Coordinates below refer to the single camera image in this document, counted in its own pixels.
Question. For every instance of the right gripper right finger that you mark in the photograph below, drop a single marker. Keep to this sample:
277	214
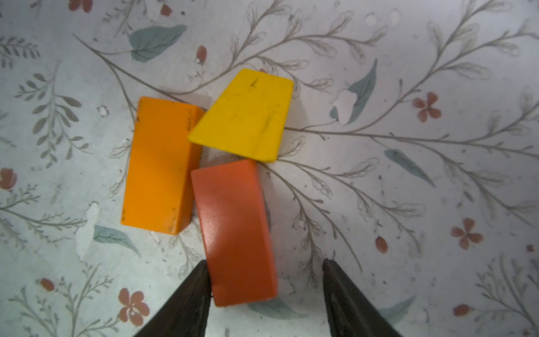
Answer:
349	312

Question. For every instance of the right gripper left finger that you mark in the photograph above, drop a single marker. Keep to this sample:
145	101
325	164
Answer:
186	312

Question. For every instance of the red rectangular block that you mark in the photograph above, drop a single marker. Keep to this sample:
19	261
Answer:
236	234

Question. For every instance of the orange rectangular block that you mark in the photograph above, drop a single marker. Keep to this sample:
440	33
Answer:
159	195

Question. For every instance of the yellow wedge block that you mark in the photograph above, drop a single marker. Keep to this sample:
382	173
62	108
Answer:
248	118

